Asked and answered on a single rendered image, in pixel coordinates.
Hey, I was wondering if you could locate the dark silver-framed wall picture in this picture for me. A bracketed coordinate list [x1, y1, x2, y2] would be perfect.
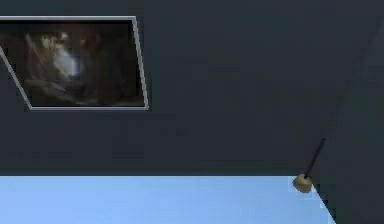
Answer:
[0, 15, 150, 111]

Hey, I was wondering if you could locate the black-handled tan brush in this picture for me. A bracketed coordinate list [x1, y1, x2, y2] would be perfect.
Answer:
[292, 137, 327, 194]

